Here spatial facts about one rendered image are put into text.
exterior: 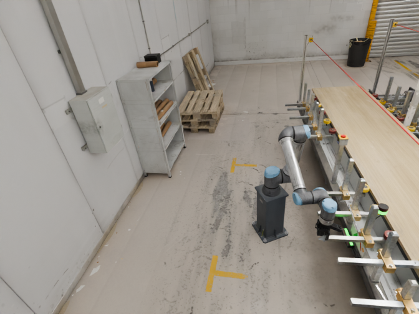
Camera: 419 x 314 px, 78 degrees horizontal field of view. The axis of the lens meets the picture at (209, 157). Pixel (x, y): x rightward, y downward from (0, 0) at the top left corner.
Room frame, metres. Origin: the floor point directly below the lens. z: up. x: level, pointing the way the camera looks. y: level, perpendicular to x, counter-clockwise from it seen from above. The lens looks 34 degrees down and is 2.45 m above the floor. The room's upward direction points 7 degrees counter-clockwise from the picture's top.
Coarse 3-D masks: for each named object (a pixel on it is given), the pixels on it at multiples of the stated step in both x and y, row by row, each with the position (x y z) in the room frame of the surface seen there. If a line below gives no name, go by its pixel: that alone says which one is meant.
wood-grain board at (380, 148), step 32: (320, 96) 3.57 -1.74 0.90; (352, 96) 3.43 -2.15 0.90; (352, 128) 2.54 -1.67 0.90; (384, 128) 2.46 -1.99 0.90; (384, 160) 1.90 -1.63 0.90; (416, 160) 1.84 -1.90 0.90; (384, 192) 1.50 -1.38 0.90; (416, 192) 1.45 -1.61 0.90; (416, 224) 1.15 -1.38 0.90; (416, 256) 0.92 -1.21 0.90
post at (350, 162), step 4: (348, 160) 1.66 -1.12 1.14; (352, 160) 1.63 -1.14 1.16; (348, 164) 1.64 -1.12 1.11; (352, 164) 1.63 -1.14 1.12; (348, 168) 1.63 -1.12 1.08; (348, 172) 1.63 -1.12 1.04; (344, 176) 1.66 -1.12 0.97; (348, 176) 1.63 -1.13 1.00; (344, 180) 1.64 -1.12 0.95; (348, 180) 1.63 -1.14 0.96; (344, 184) 1.63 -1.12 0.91; (348, 184) 1.63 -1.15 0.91; (344, 188) 1.63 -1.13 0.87; (340, 196) 1.64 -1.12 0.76; (340, 200) 1.63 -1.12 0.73
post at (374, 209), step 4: (372, 208) 1.15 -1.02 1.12; (376, 208) 1.14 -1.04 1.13; (372, 212) 1.14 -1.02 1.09; (376, 212) 1.14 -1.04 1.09; (368, 216) 1.16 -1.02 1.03; (372, 216) 1.14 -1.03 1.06; (376, 216) 1.14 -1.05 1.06; (368, 220) 1.15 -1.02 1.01; (372, 220) 1.14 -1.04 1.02; (368, 224) 1.14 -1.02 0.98; (372, 224) 1.14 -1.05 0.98; (364, 228) 1.17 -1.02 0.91; (368, 228) 1.14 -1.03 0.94; (364, 232) 1.15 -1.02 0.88; (368, 232) 1.14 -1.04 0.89
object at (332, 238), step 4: (332, 236) 1.17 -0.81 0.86; (336, 236) 1.16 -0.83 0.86; (340, 236) 1.16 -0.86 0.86; (344, 236) 1.16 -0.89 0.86; (348, 236) 1.15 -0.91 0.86; (352, 236) 1.15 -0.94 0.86; (356, 236) 1.14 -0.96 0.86; (328, 240) 1.15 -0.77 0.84; (332, 240) 1.15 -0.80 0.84; (336, 240) 1.14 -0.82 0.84; (340, 240) 1.14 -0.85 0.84; (344, 240) 1.13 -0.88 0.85; (348, 240) 1.13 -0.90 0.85; (352, 240) 1.12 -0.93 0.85; (356, 240) 1.12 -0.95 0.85; (360, 240) 1.11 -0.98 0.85; (364, 240) 1.11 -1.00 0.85; (376, 240) 1.09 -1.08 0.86; (380, 240) 1.09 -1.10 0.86; (384, 240) 1.08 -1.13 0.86
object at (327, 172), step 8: (304, 112) 3.50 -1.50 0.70; (304, 120) 3.26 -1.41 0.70; (312, 144) 2.68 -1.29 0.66; (320, 152) 2.43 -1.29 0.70; (320, 160) 2.28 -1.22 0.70; (320, 168) 2.22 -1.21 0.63; (328, 168) 2.13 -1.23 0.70; (328, 176) 2.00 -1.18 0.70; (328, 184) 1.92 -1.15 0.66; (336, 184) 1.86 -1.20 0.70; (336, 200) 1.66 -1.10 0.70; (344, 200) 1.63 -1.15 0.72; (344, 208) 1.55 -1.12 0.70; (344, 224) 1.40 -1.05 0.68; (360, 256) 1.09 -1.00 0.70; (368, 256) 1.08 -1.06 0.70; (360, 272) 1.01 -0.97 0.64; (368, 272) 0.96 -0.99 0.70; (368, 280) 0.91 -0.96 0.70; (368, 288) 0.87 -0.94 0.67; (376, 288) 0.85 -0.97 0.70; (376, 296) 0.81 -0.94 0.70; (384, 296) 0.80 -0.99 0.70; (376, 312) 0.74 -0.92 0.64; (384, 312) 0.71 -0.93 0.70
